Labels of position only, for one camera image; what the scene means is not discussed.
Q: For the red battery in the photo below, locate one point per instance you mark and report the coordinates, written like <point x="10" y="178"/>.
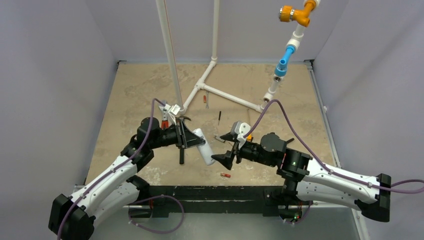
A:
<point x="225" y="175"/>

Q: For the black handled hammer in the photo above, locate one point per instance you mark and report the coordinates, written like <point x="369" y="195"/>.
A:
<point x="181" y="152"/>

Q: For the white remote control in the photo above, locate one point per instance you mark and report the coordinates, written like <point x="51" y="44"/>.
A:
<point x="204" y="149"/>

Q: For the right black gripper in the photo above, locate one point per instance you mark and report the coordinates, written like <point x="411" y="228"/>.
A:
<point x="237" y="151"/>

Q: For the orange pipe valve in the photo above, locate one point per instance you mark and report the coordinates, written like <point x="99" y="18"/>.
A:
<point x="289" y="14"/>

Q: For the orange handled pliers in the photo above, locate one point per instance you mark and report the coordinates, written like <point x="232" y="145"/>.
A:
<point x="289" y="141"/>

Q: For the small black screwdriver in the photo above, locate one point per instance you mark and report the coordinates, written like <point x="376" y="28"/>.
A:
<point x="219" y="117"/>

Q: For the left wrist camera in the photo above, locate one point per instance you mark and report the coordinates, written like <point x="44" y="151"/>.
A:
<point x="171" y="112"/>

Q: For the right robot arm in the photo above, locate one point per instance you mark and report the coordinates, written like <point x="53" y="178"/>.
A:
<point x="305" y="180"/>

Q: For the red adjustable wrench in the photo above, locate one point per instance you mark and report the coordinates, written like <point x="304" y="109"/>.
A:
<point x="164" y="122"/>

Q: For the blue pipe fitting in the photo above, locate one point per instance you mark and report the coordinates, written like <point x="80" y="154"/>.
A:
<point x="282" y="66"/>

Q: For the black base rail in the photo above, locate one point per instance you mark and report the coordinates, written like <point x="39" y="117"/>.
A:
<point x="269" y="201"/>

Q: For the silver transceiver module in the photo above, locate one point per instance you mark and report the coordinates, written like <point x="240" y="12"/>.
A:
<point x="218" y="138"/>

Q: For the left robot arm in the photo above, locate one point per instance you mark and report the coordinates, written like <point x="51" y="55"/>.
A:
<point x="74" y="217"/>

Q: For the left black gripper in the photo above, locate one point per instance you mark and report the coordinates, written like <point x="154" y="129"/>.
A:
<point x="184" y="137"/>

